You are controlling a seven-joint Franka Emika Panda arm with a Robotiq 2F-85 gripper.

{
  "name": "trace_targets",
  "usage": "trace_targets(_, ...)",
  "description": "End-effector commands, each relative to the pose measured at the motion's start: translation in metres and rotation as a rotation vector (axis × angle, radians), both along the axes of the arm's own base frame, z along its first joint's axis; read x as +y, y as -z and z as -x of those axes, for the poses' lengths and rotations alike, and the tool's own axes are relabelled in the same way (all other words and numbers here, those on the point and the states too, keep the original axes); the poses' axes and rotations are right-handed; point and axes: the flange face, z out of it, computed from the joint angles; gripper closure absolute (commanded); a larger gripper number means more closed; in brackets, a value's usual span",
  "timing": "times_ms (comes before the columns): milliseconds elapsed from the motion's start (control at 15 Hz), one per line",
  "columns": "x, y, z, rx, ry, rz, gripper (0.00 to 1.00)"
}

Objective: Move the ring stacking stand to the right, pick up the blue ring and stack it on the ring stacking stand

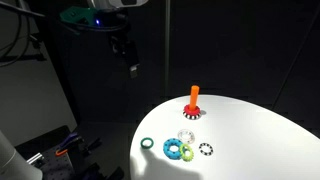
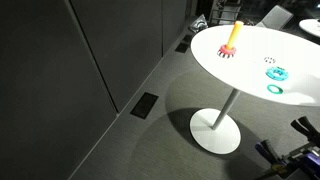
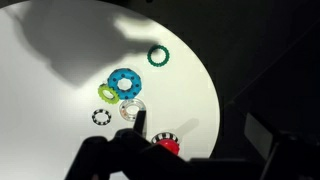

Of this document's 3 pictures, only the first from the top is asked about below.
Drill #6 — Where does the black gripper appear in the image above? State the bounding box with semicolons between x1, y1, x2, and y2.
108;13;139;72

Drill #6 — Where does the orange peg ring stacking stand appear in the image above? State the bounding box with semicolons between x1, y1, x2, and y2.
183;85;201;120

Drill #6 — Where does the blue dotted ring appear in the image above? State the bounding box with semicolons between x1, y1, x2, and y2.
162;137;185;161

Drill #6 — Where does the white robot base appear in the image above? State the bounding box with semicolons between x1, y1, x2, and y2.
0;131;43;180

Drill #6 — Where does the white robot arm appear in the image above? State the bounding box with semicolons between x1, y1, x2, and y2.
87;0;149;72

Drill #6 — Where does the vertical metal pole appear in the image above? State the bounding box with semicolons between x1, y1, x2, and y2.
164;0;171;97

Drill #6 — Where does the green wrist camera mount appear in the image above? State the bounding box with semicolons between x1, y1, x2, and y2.
59;7;128;33

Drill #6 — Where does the dark green ring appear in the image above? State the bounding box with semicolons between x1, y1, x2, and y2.
140;137;155;150

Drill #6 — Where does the purple handled clamp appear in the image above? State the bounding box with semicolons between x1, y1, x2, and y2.
59;132;79;148

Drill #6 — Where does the clear beaded ring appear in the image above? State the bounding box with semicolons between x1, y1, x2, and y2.
177;129;196;145

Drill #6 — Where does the lime green gear ring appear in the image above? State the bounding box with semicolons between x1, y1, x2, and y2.
178;143;195;163

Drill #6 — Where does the orange handled clamp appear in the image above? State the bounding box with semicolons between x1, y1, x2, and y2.
55;149;68;157

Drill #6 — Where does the black and white ring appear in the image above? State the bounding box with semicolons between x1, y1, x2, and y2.
198;142;215;156

